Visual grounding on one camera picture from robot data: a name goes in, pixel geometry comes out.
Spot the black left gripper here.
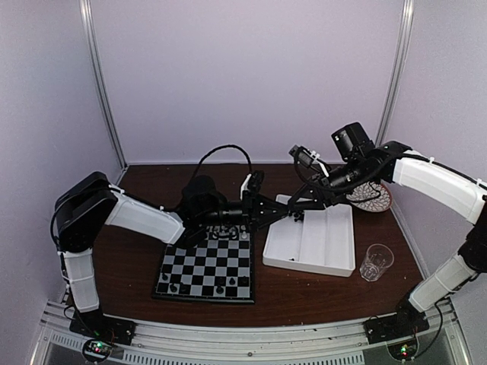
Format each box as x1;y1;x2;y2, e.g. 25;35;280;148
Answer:
199;190;289;233

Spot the white plastic compartment tray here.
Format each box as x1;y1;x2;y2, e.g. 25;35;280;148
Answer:
263;205;356;278

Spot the black white chess board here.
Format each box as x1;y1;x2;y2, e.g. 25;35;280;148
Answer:
151;227;255;304

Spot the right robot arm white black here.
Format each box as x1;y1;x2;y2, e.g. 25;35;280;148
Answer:
288;122;486;336

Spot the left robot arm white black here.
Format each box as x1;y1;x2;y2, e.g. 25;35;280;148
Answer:
49;171;290;338

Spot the black chess pieces pile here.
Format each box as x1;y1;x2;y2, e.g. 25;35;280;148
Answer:
293;211;304;222

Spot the white chess pieces row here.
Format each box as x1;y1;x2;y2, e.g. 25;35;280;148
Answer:
207;225;250;240

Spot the patterned ceramic plate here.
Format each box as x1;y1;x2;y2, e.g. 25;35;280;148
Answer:
346;182;393;213

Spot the clear drinking glass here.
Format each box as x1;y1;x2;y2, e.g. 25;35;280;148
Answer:
359;243;395;282

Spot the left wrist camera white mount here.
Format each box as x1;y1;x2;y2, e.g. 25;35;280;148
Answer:
240;170;265;195

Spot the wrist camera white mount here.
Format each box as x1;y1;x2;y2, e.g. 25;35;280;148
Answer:
240;170;265;195
288;144;329;177

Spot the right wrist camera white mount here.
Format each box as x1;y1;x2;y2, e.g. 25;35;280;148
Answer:
288;144;329;177

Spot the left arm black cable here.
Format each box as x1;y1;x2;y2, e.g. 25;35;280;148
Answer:
193;144;254;179

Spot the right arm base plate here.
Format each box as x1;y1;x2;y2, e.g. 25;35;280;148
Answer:
363;314;430;344

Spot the front aluminium rail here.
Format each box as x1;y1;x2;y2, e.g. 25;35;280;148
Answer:
27;301;473;364

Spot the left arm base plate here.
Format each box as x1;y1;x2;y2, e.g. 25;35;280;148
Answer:
69;316;136;345

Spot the right aluminium frame post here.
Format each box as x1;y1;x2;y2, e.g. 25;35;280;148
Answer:
376;0;415;144

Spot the aluminium frame post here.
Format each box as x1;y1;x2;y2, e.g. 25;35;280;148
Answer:
79;0;128;170
376;0;415;144

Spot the left aluminium frame post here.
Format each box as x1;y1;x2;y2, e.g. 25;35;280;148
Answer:
79;0;128;170

